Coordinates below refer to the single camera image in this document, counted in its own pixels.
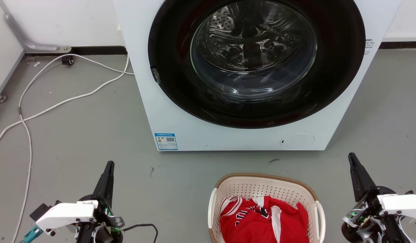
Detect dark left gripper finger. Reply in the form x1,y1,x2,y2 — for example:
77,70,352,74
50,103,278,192
92,161,111,199
102,161,115,208

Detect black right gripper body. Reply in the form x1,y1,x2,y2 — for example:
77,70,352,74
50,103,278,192
341,186,412,243

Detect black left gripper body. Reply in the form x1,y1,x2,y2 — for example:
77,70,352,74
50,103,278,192
75,194,125,243

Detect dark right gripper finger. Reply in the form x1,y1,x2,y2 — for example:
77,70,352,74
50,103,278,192
353,154,379,197
348,153,368,203

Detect cream plastic laundry basket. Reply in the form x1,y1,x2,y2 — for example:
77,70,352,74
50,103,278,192
208,173,326,243

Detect round white filter cover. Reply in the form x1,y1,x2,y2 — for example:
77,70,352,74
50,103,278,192
280,133,315,150

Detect blue energy label sticker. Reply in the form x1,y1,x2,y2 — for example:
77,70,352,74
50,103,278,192
154,133,178,151

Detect white front-load washing machine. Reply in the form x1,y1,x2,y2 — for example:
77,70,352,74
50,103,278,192
113,0,403,152

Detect red and white garment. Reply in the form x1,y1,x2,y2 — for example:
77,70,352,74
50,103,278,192
220,195,310,243

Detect black round washer door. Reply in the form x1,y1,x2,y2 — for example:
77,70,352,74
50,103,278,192
148,0,366,129

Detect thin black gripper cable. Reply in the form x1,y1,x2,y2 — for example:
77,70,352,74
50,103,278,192
122,223,159,243

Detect white floor cable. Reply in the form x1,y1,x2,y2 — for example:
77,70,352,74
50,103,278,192
11,53,135,243
0,52,130,151

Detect grey wall pipe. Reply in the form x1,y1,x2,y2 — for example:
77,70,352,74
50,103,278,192
0,0,73,54

